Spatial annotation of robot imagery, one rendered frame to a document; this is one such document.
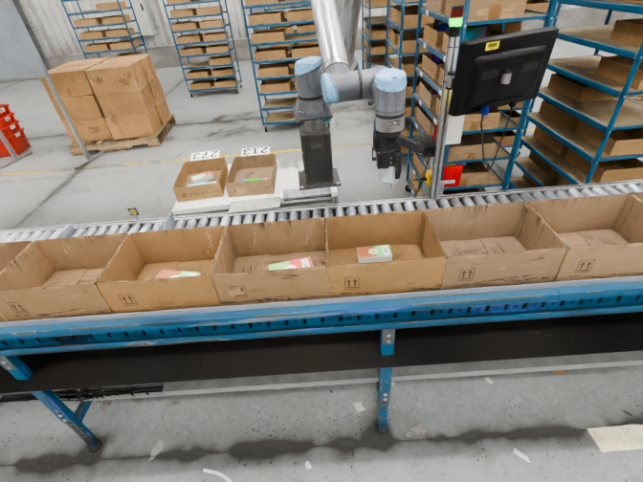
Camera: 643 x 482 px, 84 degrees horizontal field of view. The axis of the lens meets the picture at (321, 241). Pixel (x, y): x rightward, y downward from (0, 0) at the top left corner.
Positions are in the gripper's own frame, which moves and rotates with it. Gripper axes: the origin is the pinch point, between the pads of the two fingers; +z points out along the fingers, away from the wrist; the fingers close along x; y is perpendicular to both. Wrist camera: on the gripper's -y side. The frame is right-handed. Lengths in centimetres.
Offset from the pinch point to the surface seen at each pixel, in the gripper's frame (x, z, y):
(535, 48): -48, -27, -77
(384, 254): 3.5, 28.3, 4.7
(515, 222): 1, 26, -50
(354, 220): -7.6, 17.5, 13.5
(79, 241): -22, 15, 124
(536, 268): 28, 25, -40
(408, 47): -247, 0, -93
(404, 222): -5.0, 20.7, -6.0
